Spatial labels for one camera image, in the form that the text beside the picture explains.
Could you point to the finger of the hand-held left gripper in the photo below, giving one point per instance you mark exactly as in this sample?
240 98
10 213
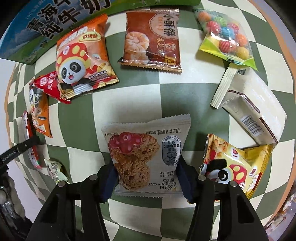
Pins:
20 148

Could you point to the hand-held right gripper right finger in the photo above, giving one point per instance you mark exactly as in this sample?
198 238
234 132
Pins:
185 183

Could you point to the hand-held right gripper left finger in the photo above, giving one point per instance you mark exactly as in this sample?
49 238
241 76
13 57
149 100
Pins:
109 183

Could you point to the oat cookie packet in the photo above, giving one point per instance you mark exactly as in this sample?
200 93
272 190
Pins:
143 157

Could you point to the small red snack packet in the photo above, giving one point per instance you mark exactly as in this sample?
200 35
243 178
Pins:
49 87

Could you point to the white brown-striped snack packet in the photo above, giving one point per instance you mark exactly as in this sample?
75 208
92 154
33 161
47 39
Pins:
256 109

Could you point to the blue green milk carton box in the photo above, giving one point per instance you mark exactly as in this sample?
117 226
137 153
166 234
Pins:
37 30

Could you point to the person's left hand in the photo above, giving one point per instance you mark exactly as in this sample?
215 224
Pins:
13 199

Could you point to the red white snack packet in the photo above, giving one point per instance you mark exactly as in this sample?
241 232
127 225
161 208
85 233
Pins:
31 157

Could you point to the orange sunflower seed packet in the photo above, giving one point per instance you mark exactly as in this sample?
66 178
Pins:
40 115

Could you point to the small pale green candy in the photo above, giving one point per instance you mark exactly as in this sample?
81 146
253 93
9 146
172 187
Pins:
55 170

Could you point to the yellow panda snack packet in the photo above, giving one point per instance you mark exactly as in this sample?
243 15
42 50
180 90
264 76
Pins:
233 169

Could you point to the green white checkered mat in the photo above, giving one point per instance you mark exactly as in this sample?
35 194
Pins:
127 104

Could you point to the orange panda snack packet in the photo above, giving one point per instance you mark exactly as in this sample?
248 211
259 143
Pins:
83 60

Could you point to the brown pastry snack packet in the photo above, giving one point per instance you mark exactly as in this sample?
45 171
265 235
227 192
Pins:
152 39

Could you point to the colourful candy ball bag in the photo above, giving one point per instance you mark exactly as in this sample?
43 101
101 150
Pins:
226 37

